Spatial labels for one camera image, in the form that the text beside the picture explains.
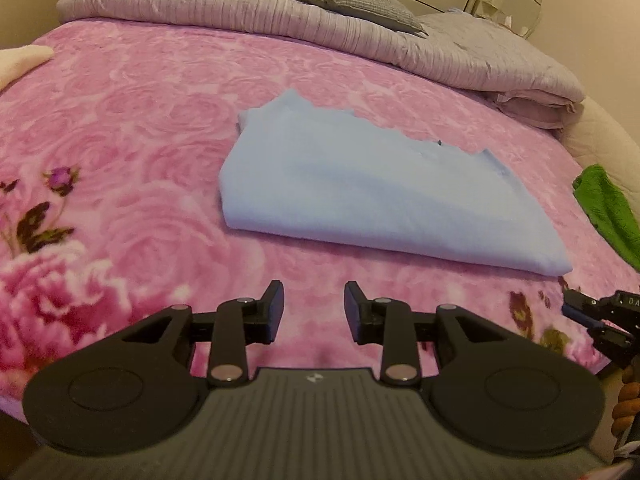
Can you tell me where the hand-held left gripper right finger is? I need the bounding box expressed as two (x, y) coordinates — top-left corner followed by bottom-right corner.
(344, 281), (506, 387)

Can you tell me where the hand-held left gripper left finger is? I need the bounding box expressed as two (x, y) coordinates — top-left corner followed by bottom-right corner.
(121, 280), (285, 387)

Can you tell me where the light blue sweatshirt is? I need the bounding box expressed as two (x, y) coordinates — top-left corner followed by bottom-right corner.
(218, 89), (573, 277)

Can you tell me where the person's right hand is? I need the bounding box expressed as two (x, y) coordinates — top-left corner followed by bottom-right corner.
(611, 364), (640, 437)

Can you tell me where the green knit sweater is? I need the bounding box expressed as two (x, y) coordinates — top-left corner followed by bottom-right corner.
(572, 164), (640, 272)

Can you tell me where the white padded headboard cushion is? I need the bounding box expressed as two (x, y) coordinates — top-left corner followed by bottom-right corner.
(562, 96), (640, 186)

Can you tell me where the pink floral blanket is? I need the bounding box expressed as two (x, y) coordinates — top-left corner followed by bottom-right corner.
(0, 15), (640, 411)

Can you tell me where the folded pale pink blanket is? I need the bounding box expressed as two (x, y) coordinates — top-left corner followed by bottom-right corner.
(492, 89), (583, 131)

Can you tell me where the grey striped quilt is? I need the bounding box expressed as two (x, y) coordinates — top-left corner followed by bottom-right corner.
(56, 0), (586, 106)

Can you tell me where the round mirror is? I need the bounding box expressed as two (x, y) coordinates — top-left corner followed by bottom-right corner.
(500, 0), (543, 38)

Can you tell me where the grey pillow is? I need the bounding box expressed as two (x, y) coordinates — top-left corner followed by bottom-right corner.
(275, 0), (429, 37)

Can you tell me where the small white container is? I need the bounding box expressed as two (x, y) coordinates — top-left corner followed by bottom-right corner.
(480, 0), (512, 26)

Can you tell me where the folded cream garment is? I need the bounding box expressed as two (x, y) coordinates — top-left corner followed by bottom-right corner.
(0, 45), (54, 89)

